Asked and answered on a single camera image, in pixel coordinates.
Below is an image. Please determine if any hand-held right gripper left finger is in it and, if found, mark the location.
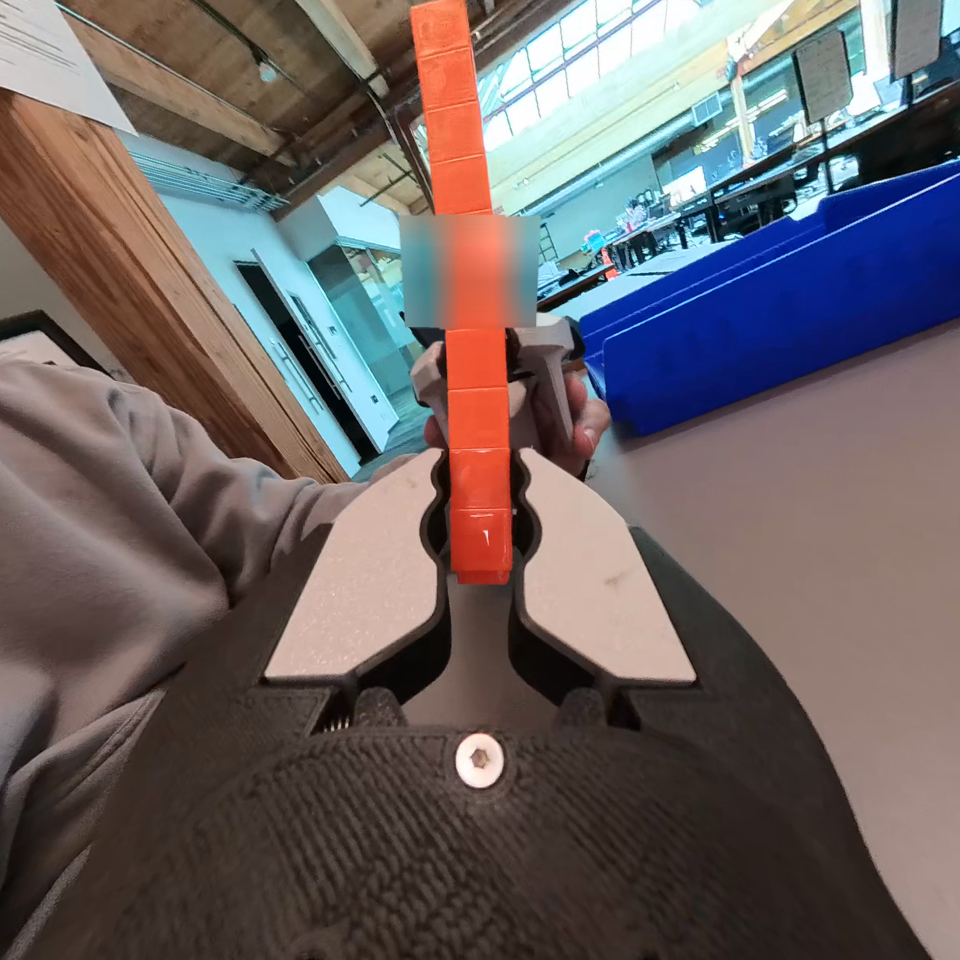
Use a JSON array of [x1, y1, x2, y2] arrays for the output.
[[264, 447, 453, 687]]

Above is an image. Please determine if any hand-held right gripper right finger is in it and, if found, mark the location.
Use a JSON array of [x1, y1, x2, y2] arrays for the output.
[[509, 447, 700, 687]]

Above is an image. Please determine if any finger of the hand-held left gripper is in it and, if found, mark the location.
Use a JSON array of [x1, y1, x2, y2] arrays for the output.
[[513, 313, 588, 370], [409, 343, 451, 411]]

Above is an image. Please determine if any orange segmented bar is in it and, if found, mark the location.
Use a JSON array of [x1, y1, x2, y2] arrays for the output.
[[409, 0, 520, 585]]

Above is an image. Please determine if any blue plastic bin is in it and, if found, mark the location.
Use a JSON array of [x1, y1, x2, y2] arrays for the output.
[[577, 159, 960, 439]]

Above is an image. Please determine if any person's left forearm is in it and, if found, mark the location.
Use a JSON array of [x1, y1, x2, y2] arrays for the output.
[[0, 358, 425, 646]]

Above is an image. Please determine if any grey desk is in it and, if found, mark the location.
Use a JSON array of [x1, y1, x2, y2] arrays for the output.
[[577, 318, 960, 960]]

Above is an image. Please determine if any person's left hand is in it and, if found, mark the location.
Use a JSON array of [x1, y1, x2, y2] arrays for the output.
[[422, 371, 613, 483]]

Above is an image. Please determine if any person's grey hoodie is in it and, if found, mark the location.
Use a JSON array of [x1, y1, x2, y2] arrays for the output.
[[0, 600, 181, 960]]

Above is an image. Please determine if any upright panel on stand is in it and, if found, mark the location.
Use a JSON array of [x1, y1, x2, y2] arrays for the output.
[[793, 28, 854, 126], [891, 0, 944, 81]]

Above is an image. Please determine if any framed black and white poster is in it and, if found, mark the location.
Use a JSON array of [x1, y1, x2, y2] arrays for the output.
[[0, 309, 115, 378]]

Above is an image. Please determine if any white paper notice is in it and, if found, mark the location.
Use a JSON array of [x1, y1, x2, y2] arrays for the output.
[[0, 0, 138, 136]]

